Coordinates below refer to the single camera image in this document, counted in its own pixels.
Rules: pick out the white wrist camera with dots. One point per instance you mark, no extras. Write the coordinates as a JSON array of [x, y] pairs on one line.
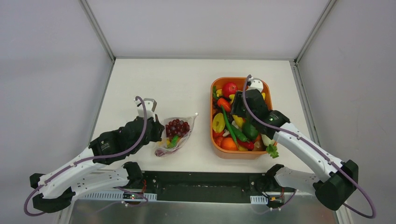
[[148, 106], [255, 84]]

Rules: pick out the red chili pepper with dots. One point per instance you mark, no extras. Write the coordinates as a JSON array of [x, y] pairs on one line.
[[249, 146]]

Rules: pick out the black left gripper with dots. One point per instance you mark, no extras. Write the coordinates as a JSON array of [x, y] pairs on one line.
[[157, 128]]

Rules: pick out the green avocado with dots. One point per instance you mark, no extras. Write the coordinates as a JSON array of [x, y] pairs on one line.
[[249, 131]]

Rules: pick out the orange chili pepper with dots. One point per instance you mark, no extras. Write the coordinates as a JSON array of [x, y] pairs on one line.
[[223, 103]]

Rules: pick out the orange plastic bin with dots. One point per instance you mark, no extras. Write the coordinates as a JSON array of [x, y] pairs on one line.
[[227, 154]]

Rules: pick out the dark grape bunch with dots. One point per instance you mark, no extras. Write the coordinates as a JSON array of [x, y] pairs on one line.
[[177, 127]]

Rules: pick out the orange tangerine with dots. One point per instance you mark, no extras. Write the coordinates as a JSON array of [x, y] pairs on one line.
[[228, 144]]

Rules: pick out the long green chili pepper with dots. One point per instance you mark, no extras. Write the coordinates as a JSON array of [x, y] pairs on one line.
[[173, 142]]

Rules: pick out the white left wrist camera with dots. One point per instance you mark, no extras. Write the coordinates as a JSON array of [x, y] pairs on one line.
[[148, 106]]

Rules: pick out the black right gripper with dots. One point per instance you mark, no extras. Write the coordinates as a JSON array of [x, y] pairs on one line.
[[238, 105]]

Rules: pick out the white radish with leaves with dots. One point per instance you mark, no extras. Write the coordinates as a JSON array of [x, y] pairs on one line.
[[271, 148]]

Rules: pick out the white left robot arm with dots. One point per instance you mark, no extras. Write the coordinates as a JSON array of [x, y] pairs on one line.
[[56, 190]]

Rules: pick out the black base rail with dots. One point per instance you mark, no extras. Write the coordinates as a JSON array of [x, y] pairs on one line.
[[206, 187]]

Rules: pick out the yellow bell pepper slice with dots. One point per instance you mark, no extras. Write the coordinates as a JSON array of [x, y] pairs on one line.
[[218, 123]]

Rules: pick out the red apple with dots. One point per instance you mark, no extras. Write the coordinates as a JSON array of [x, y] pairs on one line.
[[229, 88]]

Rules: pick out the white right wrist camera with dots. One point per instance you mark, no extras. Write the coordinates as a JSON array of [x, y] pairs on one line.
[[255, 84]]

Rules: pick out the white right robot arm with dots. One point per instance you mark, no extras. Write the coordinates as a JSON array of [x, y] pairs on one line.
[[332, 182]]

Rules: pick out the clear zip top bag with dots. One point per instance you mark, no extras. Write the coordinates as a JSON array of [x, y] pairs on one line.
[[161, 148]]

